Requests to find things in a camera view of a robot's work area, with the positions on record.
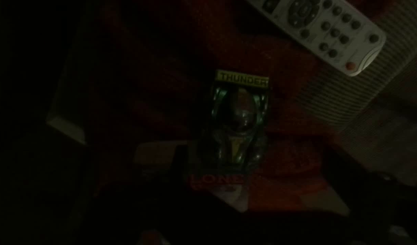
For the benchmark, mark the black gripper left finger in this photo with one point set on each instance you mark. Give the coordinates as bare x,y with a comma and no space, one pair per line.
135,218

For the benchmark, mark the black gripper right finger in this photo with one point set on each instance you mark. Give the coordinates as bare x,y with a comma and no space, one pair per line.
380,205

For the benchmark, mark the green toy race car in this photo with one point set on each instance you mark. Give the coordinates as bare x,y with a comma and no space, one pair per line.
237,123

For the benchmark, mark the red cloth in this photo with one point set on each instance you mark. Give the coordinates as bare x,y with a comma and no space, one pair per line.
172,82

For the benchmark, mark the white remote control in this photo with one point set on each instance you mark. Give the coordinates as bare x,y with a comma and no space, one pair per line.
326,32

